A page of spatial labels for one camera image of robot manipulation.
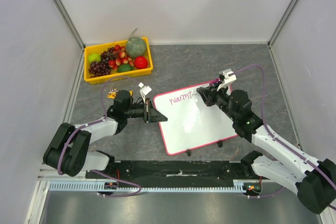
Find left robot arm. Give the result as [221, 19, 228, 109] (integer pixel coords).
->
[43, 90, 167, 178]

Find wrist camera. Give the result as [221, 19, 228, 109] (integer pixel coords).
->
[217, 69, 237, 91]
[138, 82, 152, 101]

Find green apple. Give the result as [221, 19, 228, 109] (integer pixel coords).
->
[88, 53, 101, 64]

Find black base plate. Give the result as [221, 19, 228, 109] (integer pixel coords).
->
[101, 161, 260, 180]

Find green netted melon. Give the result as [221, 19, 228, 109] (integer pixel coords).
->
[125, 37, 147, 58]

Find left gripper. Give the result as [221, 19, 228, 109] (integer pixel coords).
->
[124, 99, 167, 124]

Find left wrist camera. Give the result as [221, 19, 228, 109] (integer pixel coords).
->
[138, 82, 152, 101]

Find red apple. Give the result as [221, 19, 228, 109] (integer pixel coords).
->
[134, 56, 148, 69]

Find green lime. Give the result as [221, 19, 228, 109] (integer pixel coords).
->
[118, 63, 133, 73]

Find pink framed whiteboard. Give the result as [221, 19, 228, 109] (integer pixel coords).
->
[153, 82, 237, 155]

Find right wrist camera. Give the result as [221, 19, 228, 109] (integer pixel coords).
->
[217, 69, 237, 91]

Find white pink marker pen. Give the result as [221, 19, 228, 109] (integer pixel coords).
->
[194, 78, 220, 96]

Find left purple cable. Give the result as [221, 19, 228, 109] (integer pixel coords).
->
[56, 75, 143, 198]

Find yellow snack packet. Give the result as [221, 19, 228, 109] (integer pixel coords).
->
[107, 88, 119, 99]

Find light blue cable duct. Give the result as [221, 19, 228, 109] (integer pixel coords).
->
[48, 180, 247, 193]

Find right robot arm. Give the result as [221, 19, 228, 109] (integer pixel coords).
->
[196, 84, 335, 215]

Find yellow plastic bin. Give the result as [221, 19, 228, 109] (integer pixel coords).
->
[84, 37, 153, 84]

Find dark purple grape bunch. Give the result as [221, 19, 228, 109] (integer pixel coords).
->
[88, 61, 111, 77]

